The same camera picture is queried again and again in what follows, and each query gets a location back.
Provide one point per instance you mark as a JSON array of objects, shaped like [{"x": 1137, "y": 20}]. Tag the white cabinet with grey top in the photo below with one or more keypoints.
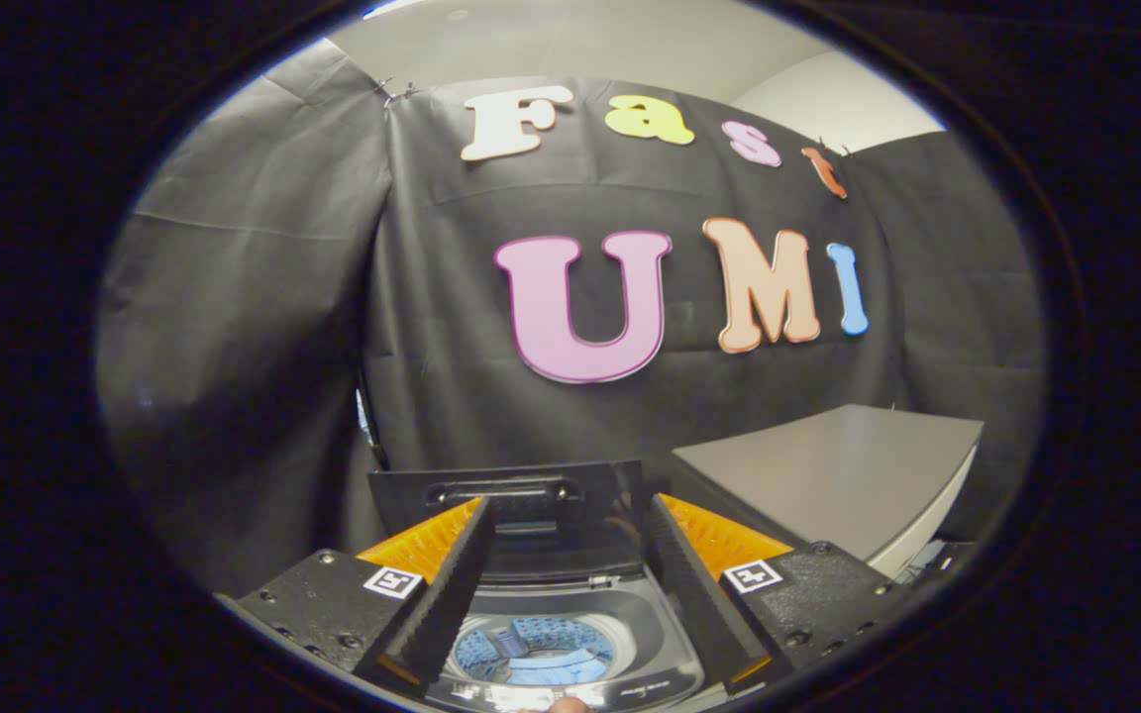
[{"x": 828, "y": 465}]

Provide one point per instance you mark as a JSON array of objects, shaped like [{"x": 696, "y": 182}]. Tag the grey washing machine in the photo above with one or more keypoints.
[{"x": 650, "y": 634}]

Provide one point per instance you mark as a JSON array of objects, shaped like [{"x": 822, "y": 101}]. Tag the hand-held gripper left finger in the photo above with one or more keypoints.
[{"x": 447, "y": 594}]

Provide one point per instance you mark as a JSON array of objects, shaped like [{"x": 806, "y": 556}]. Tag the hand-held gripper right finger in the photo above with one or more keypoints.
[{"x": 694, "y": 594}]

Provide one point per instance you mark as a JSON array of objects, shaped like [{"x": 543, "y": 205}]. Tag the light blue shirt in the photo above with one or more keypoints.
[{"x": 551, "y": 659}]

